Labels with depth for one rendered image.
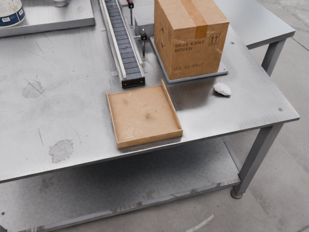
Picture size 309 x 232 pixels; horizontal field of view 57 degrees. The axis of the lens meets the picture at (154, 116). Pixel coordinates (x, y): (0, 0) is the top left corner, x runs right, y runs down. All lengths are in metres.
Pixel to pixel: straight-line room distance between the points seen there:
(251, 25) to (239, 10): 0.17
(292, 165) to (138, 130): 1.38
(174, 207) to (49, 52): 1.17
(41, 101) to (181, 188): 0.90
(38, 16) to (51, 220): 1.12
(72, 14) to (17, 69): 0.46
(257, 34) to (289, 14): 2.10
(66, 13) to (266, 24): 1.15
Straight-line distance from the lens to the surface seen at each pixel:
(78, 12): 1.79
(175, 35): 1.19
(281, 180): 2.17
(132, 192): 1.70
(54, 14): 1.81
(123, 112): 1.22
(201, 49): 1.28
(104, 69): 1.44
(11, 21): 1.78
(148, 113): 1.22
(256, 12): 1.97
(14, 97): 1.41
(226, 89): 1.33
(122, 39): 1.54
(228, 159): 1.87
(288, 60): 3.11
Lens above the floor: 1.76
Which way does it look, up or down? 50 degrees down
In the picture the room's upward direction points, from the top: 1 degrees clockwise
